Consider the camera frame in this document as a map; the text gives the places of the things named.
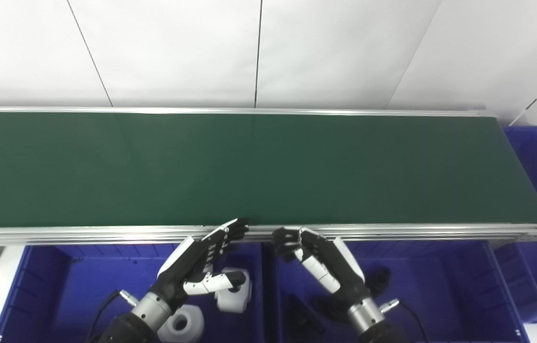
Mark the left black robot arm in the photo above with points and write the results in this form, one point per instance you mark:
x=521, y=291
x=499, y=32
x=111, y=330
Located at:
x=139, y=319

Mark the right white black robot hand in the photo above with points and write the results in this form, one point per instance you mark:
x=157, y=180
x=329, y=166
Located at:
x=339, y=267

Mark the black block part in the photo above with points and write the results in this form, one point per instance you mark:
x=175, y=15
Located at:
x=305, y=314

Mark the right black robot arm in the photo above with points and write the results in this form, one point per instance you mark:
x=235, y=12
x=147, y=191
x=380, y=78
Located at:
x=370, y=321

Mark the white round plastic part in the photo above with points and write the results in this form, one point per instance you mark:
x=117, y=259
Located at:
x=235, y=300
x=185, y=326

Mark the green conveyor belt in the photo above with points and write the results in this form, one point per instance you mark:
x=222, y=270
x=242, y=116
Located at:
x=392, y=232
x=268, y=169

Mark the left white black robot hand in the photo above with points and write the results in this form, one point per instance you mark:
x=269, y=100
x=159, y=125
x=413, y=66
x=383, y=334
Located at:
x=187, y=262

